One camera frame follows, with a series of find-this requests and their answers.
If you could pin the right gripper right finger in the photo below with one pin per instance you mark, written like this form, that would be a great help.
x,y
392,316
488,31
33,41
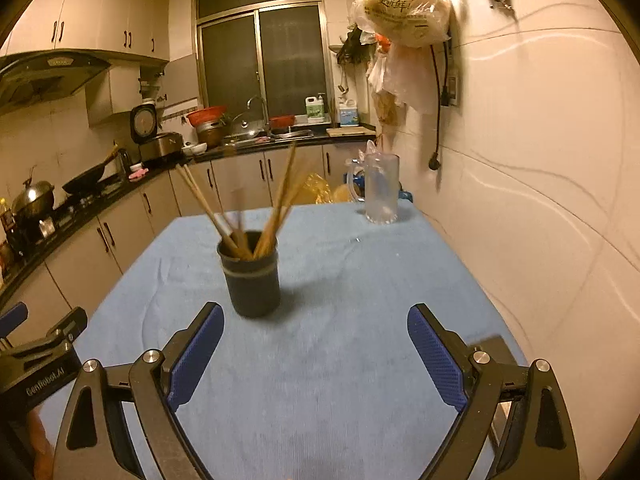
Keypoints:
x,y
537,441

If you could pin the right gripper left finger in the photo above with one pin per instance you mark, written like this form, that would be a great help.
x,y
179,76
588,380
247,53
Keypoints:
x,y
94,441

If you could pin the lower kitchen cabinets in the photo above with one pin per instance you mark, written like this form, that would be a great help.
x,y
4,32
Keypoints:
x,y
95,245

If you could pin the kitchen cabinets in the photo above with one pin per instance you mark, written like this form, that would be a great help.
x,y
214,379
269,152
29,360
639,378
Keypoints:
x,y
95,245
131,27

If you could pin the upper kitchen cabinets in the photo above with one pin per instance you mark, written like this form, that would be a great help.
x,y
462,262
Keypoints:
x,y
131,27

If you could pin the kitchen window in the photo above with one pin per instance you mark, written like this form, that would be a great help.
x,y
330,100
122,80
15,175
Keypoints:
x,y
275,48

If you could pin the black utensil holder cup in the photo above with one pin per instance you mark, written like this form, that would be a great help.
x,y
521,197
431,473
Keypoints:
x,y
253,286

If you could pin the steel pot with lid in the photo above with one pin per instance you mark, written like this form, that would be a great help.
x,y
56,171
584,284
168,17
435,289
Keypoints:
x,y
36,200

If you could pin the blue terry table cloth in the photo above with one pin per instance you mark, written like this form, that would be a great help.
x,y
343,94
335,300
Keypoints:
x,y
329,385

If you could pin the black wok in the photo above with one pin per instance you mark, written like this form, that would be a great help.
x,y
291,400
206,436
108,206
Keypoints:
x,y
86,181

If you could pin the rice cooker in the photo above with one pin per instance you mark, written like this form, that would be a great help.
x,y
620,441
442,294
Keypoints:
x,y
155,148

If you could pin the yellow plastic bag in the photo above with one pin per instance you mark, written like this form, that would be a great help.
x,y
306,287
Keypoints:
x,y
317,191

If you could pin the red basin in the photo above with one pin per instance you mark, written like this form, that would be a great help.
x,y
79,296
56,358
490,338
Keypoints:
x,y
206,114

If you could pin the range hood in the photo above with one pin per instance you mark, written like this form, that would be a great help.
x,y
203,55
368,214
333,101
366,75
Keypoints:
x,y
47,76

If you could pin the sink faucet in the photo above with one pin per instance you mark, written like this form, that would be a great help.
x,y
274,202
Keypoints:
x,y
256,114

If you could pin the clear glass pitcher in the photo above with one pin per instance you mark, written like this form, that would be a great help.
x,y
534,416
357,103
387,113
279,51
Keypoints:
x,y
381,186

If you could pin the wooden cutting board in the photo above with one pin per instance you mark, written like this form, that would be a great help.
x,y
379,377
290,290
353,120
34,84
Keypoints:
x,y
349,131

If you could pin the white detergent bottle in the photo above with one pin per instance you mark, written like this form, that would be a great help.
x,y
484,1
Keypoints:
x,y
316,114

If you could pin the blue label bottle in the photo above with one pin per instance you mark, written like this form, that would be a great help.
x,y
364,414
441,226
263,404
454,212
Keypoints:
x,y
348,115

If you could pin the white hanging plastic bag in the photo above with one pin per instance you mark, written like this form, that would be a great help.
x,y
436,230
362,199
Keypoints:
x,y
408,75

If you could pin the hanging bag of goods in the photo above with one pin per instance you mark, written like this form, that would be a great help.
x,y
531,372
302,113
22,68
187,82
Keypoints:
x,y
410,23

